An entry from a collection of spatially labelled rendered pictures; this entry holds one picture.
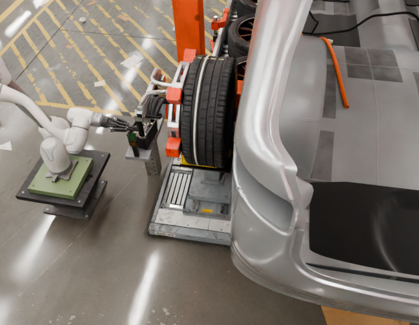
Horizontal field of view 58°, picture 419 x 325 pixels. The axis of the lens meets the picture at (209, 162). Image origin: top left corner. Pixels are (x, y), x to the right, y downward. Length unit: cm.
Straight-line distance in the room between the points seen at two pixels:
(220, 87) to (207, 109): 14
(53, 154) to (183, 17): 121
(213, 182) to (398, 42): 158
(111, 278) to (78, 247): 36
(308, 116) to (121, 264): 163
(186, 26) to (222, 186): 111
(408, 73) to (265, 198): 153
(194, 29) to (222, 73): 51
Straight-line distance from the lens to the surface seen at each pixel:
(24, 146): 369
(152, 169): 304
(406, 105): 229
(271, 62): 125
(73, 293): 275
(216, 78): 204
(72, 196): 271
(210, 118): 198
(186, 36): 251
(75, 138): 245
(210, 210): 266
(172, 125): 208
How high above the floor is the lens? 241
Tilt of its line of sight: 50 degrees down
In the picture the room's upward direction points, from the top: 2 degrees counter-clockwise
